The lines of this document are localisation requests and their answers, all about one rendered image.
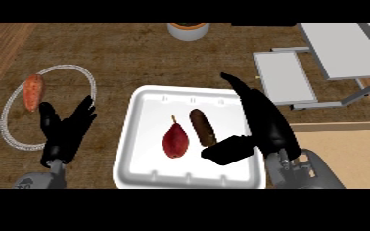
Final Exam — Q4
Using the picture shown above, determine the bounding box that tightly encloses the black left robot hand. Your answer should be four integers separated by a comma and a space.
37, 94, 99, 169

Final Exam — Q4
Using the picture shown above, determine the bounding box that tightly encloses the orange sweet potato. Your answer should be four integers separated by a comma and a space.
22, 73, 46, 114

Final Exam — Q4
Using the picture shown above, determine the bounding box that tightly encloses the white foam tray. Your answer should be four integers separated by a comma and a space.
111, 84, 267, 190

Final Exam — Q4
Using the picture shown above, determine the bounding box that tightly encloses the grey ring plate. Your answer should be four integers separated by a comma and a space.
0, 64, 99, 152

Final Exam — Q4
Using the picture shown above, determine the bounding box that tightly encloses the brown sausage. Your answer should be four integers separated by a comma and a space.
187, 108, 218, 148

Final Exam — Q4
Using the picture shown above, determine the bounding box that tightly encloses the tan cutting board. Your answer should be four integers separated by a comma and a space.
288, 122, 370, 190

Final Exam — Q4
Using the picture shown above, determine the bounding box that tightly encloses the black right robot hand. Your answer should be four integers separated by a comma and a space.
199, 71, 302, 166

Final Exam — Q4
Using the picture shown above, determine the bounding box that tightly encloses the grey tiered shelf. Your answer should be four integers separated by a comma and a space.
254, 22, 370, 111

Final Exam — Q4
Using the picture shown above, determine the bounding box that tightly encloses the red pear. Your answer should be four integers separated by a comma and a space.
162, 115, 190, 160

